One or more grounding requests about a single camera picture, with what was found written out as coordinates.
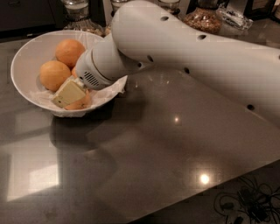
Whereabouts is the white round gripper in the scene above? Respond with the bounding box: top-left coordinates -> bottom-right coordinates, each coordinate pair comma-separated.
52,48 -> 117,108

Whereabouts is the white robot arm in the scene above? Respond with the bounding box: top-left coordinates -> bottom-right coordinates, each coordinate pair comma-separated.
52,1 -> 280,124

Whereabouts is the clear plastic bowl liner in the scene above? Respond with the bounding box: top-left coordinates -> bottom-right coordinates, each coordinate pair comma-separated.
29,30 -> 129,118

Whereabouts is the orange at bowl back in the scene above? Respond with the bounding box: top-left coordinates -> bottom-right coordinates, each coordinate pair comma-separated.
55,38 -> 85,68

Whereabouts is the white ceramic bowl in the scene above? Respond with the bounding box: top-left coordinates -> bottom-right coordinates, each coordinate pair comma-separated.
10,30 -> 129,118

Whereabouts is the small orange at centre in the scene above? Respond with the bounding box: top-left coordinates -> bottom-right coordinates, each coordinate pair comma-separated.
71,67 -> 78,78

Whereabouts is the glass jar far left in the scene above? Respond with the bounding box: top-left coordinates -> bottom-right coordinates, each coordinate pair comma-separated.
60,0 -> 104,37

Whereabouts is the dark cabinet at back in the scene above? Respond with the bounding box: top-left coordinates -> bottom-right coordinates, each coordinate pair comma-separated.
0,0 -> 63,32

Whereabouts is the glass jar of cereal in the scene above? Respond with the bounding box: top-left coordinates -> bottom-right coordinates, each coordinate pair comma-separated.
104,0 -> 129,36

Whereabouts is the glass jar of grains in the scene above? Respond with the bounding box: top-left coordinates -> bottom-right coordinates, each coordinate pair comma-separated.
157,0 -> 180,15

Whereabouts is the glass jar of nuts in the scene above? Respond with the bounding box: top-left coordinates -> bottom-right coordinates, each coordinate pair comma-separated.
183,0 -> 222,34

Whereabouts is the clear plastic wrapped packet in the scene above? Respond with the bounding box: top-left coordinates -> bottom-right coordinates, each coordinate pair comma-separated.
218,6 -> 253,30

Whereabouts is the black cable tangle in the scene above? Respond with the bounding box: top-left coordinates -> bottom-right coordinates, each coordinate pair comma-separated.
213,176 -> 280,224

